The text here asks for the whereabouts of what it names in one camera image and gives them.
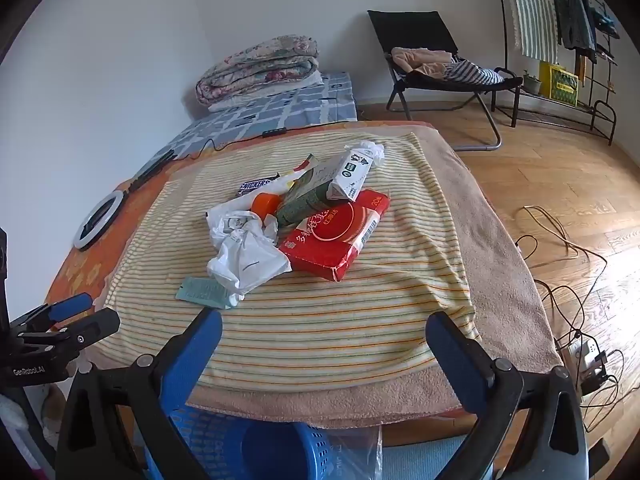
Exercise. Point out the clear plastic bag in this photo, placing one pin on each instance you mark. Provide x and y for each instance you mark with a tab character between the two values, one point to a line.
360	452

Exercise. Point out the navy striped cloth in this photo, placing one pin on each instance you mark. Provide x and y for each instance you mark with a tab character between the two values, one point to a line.
475	74

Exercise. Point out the beige cloth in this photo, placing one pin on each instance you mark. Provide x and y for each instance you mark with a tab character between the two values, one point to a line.
420	60

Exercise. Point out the white plastic bag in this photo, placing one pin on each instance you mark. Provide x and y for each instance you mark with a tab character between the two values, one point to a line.
245	255

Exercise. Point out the teal floor mat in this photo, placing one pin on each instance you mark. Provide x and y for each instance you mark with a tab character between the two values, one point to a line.
425	460

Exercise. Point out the blue plastic basket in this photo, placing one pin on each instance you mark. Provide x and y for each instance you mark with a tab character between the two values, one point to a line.
280	450

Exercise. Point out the orange plastic cup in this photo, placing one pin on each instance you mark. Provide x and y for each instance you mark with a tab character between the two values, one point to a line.
265	204

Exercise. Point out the small clear bottle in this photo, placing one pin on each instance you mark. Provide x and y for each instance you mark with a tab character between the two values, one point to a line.
350	172

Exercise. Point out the green bottle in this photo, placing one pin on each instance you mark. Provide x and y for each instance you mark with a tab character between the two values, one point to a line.
300	207

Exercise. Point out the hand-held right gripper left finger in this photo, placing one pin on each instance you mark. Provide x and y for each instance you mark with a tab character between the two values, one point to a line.
192	355

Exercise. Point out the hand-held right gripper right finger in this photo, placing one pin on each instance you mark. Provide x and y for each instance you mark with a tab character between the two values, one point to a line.
455	360

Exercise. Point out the black folding chair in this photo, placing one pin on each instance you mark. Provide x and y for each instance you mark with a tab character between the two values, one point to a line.
410	30

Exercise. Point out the white power strip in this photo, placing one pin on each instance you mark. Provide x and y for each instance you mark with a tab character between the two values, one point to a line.
585	355

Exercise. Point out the folded floral quilt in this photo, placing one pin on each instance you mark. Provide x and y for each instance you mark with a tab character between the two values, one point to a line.
260	67

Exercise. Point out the small potted plant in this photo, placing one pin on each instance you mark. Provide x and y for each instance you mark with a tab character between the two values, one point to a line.
531	84

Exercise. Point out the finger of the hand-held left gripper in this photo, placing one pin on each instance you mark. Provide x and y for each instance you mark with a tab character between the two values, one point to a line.
70	306
95	325

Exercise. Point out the beige towel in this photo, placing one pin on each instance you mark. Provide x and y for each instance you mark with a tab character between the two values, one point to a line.
500	260

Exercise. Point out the brown candy bar wrapper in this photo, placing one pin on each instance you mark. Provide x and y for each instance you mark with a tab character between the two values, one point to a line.
255	186

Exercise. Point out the teal hanging garment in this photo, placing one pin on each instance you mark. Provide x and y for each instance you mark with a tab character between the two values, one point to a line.
607	21

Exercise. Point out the black metal clothes rack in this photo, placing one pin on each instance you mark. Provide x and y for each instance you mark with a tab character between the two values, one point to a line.
606	105

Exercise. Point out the orange floral bedsheet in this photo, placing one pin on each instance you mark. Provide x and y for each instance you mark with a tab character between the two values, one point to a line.
81	237

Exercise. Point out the dark hanging jacket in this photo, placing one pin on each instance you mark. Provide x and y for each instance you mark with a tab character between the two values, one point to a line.
575	15

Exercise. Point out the teal packet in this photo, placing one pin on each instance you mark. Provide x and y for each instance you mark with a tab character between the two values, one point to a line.
200	291

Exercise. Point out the crumpled white tissue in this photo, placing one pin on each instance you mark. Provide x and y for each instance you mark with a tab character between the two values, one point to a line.
374	152

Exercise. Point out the blue patterned bed sheet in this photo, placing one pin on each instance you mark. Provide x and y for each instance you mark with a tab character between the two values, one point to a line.
280	105

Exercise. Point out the yellow striped towel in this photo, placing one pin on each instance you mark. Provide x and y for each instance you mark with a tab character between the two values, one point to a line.
325	320

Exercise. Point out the white toothpaste tube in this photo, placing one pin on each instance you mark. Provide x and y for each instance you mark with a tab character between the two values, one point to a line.
320	175

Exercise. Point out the red cardboard box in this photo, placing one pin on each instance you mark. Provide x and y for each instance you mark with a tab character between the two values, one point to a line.
345	230

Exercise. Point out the green striped hanging cloth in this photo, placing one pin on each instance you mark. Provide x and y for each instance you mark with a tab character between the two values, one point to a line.
535	20

